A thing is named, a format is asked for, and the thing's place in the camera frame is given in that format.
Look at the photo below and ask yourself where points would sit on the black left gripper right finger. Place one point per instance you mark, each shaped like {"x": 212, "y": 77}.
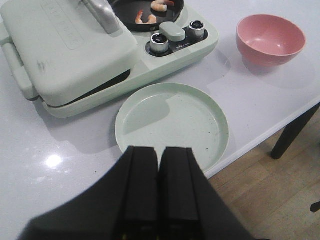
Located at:
{"x": 189, "y": 207}

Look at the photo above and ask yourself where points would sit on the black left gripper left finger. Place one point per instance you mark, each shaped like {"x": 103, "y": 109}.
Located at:
{"x": 122, "y": 205}

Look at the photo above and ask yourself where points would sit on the breakfast maker hinged lid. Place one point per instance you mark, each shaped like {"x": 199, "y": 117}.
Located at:
{"x": 60, "y": 50}

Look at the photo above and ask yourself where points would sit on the pink plastic bowl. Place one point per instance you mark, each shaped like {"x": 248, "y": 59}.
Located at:
{"x": 269, "y": 40}

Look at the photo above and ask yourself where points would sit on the orange shrimp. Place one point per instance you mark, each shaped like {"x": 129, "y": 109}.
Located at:
{"x": 161, "y": 5}
{"x": 140, "y": 19}

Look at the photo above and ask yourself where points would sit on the mint green breakfast maker base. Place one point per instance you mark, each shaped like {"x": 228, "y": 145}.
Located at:
{"x": 151, "y": 66}

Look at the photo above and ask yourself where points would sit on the mint green round plate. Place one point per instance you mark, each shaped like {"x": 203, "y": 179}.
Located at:
{"x": 174, "y": 115}

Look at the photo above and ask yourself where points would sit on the black table leg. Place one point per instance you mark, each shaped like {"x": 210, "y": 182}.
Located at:
{"x": 291, "y": 131}

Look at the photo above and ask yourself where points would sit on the left silver control knob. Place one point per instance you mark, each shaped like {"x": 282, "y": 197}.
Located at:
{"x": 159, "y": 43}

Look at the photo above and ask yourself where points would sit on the silver control knob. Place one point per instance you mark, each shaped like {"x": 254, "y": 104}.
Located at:
{"x": 159, "y": 43}
{"x": 196, "y": 29}

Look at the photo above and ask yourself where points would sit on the right silver control knob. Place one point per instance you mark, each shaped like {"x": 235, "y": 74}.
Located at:
{"x": 196, "y": 29}

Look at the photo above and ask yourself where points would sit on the black round frying pan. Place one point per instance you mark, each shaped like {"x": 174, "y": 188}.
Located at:
{"x": 126, "y": 11}

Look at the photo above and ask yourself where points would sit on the mint green pan handle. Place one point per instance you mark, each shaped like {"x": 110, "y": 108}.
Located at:
{"x": 172, "y": 31}

